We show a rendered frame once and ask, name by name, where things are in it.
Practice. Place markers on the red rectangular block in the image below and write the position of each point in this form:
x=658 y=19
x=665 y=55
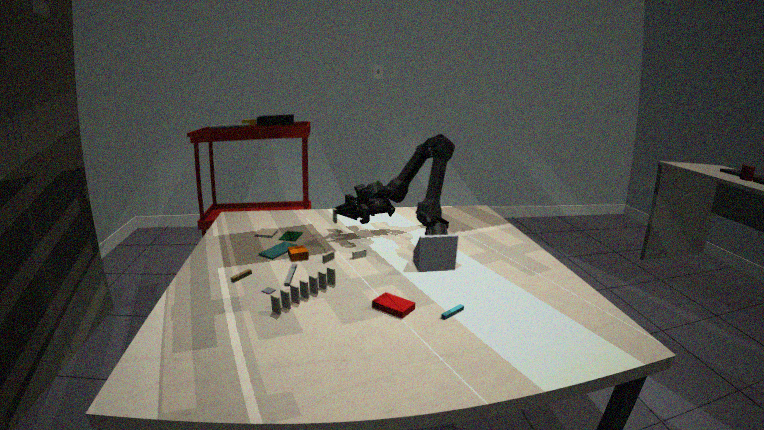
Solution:
x=394 y=305

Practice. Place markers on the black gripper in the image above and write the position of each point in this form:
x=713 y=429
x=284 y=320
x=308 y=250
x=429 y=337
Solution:
x=354 y=210

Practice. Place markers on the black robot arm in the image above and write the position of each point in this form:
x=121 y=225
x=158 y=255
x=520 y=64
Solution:
x=429 y=211

